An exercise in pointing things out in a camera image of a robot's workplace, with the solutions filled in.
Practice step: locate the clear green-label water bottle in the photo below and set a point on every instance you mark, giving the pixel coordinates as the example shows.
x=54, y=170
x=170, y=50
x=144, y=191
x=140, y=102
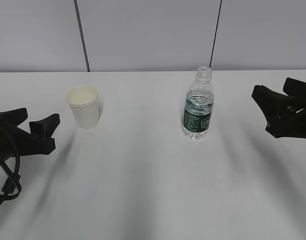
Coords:
x=199, y=103

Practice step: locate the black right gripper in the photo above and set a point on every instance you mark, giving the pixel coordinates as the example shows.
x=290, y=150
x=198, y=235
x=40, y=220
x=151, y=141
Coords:
x=285, y=114

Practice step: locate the white paper cup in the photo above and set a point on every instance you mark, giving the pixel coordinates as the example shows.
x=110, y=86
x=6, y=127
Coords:
x=83, y=102

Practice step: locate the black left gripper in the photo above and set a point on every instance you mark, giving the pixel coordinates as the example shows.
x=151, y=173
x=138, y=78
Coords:
x=17, y=142

